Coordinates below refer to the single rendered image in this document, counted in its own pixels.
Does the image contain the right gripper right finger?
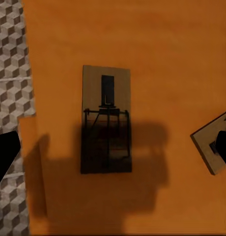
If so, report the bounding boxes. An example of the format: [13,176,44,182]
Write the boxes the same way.
[215,130,226,163]

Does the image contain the mousetrap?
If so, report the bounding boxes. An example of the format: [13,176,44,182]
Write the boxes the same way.
[190,112,226,175]
[81,65,133,174]

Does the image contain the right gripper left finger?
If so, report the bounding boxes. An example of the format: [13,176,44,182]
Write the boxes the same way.
[0,131,21,182]

